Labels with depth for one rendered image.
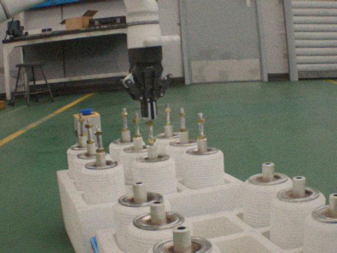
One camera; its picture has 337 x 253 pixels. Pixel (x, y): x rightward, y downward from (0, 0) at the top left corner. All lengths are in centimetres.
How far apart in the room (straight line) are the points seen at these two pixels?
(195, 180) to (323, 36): 519
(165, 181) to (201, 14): 507
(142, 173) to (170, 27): 507
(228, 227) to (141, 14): 48
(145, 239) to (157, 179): 42
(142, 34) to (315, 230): 59
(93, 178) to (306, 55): 527
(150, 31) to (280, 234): 53
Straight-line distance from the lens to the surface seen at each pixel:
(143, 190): 85
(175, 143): 130
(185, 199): 112
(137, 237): 72
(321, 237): 71
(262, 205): 90
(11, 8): 134
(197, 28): 612
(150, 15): 110
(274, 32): 619
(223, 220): 97
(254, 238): 86
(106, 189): 110
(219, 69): 613
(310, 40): 622
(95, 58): 625
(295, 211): 79
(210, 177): 116
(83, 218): 107
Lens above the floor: 50
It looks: 10 degrees down
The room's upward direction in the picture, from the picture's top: 4 degrees counter-clockwise
